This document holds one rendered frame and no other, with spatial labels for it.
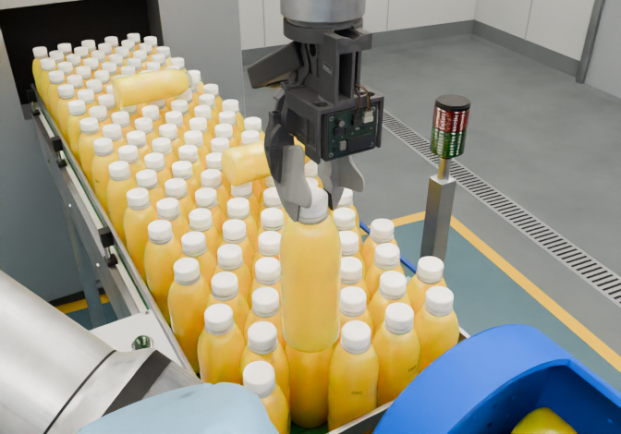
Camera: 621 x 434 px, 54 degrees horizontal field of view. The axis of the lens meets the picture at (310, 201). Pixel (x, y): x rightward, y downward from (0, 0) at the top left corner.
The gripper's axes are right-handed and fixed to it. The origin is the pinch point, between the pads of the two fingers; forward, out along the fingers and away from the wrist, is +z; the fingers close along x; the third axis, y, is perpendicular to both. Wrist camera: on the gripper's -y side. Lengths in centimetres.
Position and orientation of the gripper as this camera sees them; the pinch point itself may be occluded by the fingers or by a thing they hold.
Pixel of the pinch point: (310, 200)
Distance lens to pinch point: 65.6
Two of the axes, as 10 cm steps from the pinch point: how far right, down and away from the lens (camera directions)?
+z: 0.0, 8.6, 5.1
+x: 8.6, -2.6, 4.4
